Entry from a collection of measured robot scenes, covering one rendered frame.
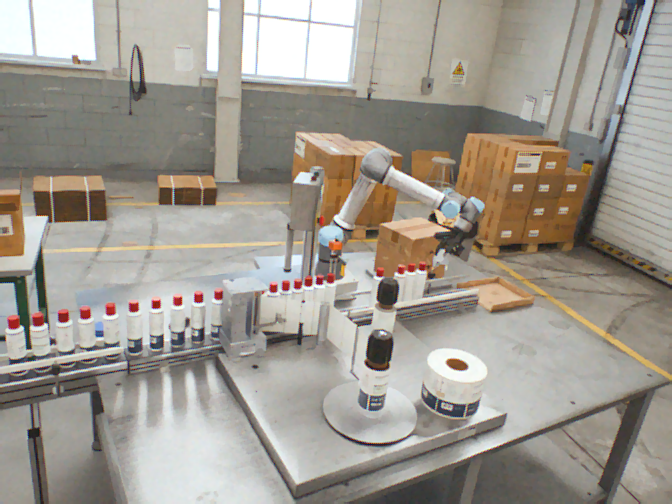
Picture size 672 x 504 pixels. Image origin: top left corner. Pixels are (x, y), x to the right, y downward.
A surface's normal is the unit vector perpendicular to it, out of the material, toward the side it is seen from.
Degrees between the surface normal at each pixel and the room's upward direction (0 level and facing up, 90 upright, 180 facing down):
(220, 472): 0
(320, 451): 0
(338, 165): 90
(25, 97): 90
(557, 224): 89
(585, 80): 90
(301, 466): 0
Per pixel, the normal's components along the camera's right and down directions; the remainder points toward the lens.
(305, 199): -0.09, 0.36
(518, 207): 0.41, 0.37
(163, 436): 0.11, -0.92
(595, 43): -0.93, 0.04
